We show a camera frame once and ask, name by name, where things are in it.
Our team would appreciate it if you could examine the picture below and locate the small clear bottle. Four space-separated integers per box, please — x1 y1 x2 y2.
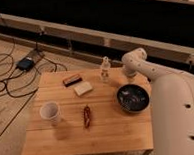
100 56 111 83

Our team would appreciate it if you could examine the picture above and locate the dark ceramic bowl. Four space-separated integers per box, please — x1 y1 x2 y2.
117 84 149 113

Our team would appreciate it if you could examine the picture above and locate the brown black eraser block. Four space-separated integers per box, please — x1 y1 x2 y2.
63 74 83 87

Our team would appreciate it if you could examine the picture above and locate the red chili pepper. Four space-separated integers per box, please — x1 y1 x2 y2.
83 106 91 128

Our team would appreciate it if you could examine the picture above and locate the blue power box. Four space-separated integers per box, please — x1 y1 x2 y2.
16 58 34 71

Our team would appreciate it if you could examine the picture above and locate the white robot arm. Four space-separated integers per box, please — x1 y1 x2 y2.
121 48 194 155

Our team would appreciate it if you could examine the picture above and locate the beige sponge block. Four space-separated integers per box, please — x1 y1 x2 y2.
74 82 92 96

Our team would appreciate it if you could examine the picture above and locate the wooden table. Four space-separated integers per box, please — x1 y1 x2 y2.
22 68 153 155

